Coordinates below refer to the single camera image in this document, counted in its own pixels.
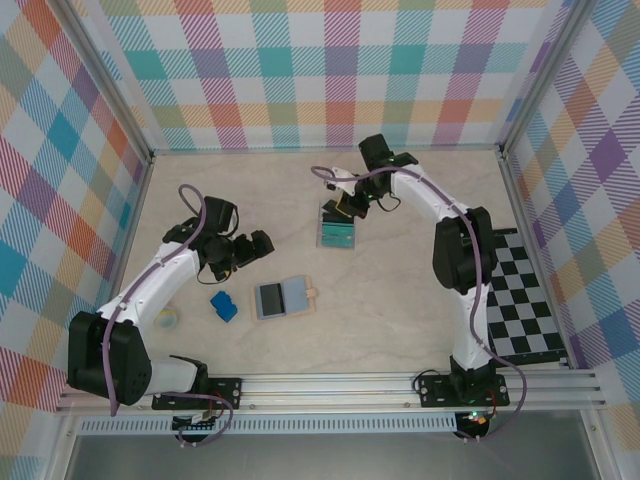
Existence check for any teal card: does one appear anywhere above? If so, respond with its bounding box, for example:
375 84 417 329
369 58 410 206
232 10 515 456
321 223 356 248

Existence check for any beige leather card holder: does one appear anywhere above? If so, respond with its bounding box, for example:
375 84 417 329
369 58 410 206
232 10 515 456
252 273 319 324

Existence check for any blue toy block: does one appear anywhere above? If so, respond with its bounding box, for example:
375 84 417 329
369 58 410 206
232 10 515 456
209 289 240 324

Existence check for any small electronics board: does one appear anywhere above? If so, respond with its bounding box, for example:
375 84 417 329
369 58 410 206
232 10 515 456
171 412 222 434
457 408 496 432

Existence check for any black and grey checkerboard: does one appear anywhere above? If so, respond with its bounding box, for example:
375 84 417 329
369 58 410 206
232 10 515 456
487 228 570 357

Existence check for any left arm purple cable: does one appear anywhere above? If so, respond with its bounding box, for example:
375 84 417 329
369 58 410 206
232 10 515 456
102 183 235 448

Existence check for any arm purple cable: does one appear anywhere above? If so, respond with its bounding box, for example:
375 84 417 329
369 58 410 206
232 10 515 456
310 165 530 444
102 183 235 448

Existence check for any aluminium back rail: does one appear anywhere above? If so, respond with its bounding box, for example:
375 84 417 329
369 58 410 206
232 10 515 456
149 146 504 155

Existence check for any aluminium side rail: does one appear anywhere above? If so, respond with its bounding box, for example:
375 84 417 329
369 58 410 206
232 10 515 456
107 155 155 306
498 147 574 370

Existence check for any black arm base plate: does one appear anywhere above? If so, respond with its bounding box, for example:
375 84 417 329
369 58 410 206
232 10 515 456
151 377 245 410
416 372 511 409

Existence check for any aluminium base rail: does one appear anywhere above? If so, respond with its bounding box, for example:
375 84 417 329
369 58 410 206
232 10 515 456
54 372 609 414

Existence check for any slotted grey cable duct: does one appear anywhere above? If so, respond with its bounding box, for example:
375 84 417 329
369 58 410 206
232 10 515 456
77 418 459 435

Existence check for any aluminium frame post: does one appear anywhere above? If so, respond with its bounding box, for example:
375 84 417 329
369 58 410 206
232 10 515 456
58 0 155 166
498 0 596 161

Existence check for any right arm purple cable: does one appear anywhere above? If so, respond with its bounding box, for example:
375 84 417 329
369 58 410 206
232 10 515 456
310 165 530 444

